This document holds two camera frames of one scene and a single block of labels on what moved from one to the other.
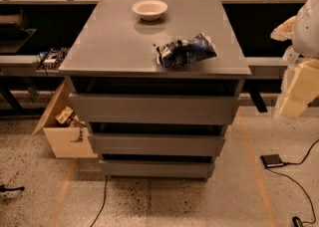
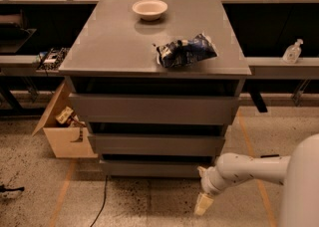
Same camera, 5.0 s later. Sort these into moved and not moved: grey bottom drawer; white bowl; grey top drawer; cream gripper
Moved: cream gripper
Not moved: grey bottom drawer; grey top drawer; white bowl
